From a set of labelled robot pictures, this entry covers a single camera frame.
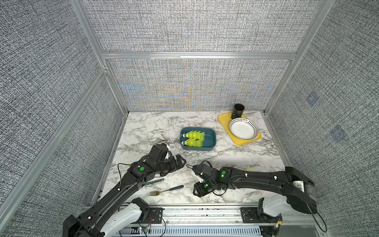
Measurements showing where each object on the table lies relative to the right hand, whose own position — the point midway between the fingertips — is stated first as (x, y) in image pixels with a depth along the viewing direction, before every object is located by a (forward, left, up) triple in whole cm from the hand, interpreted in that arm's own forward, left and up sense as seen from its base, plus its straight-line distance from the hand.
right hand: (194, 189), depth 76 cm
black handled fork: (0, +20, -5) cm, 21 cm away
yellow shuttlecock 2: (+31, 0, -3) cm, 31 cm away
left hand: (+10, +5, +10) cm, 15 cm away
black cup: (+55, -34, 0) cm, 65 cm away
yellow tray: (+55, -26, -8) cm, 61 cm away
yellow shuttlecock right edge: (+14, -34, -7) cm, 37 cm away
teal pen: (+7, +21, -6) cm, 23 cm away
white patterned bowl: (+44, -38, -7) cm, 59 cm away
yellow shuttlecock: (+36, -1, -3) cm, 36 cm away
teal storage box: (+31, -11, -7) cm, 33 cm away
